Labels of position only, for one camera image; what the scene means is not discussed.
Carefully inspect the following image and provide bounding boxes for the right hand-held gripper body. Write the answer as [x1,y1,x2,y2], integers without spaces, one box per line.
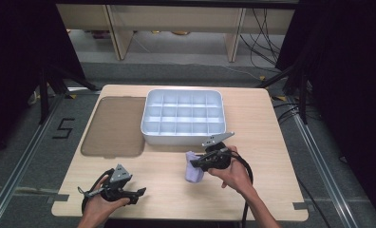
[201,131,235,170]

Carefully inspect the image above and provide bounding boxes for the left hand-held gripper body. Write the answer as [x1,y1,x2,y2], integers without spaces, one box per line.
[100,163,133,203]

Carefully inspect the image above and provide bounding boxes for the lilac sock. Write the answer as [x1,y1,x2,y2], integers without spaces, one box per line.
[184,150,206,184]

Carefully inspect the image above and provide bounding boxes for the white compartment storage box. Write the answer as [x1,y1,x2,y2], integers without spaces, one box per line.
[141,88,227,147]

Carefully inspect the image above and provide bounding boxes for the person's right hand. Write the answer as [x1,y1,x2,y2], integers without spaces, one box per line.
[207,145,255,197]

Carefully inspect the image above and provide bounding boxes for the person's left hand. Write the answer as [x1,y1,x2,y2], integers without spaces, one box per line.
[79,175,131,222]

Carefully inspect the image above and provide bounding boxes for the brown translucent lid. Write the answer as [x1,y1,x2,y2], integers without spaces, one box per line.
[80,96,147,159]

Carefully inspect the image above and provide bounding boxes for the black metal stand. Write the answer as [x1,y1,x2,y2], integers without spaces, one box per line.
[255,60,311,125]
[38,65,99,124]

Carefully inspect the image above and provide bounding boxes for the beige wooden desk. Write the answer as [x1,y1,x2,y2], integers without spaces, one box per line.
[56,4,296,63]

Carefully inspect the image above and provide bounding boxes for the black curtain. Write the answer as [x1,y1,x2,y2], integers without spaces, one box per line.
[0,0,86,160]
[275,0,376,224]

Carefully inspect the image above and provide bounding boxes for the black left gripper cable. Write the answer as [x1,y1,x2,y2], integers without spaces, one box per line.
[77,168,115,215]

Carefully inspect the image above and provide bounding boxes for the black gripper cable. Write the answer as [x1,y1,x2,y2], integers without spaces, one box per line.
[77,168,115,215]
[228,150,254,228]

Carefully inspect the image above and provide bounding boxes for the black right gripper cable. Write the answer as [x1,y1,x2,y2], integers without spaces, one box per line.
[228,150,254,228]

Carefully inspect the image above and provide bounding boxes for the black floor cables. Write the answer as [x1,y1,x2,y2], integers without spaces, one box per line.
[273,101,320,124]

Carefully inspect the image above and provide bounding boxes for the aluminium floor rail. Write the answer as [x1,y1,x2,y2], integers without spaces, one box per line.
[291,110,359,228]
[0,94,66,228]

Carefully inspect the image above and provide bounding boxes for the black hanging cables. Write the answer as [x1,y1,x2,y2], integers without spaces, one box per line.
[239,8,284,74]

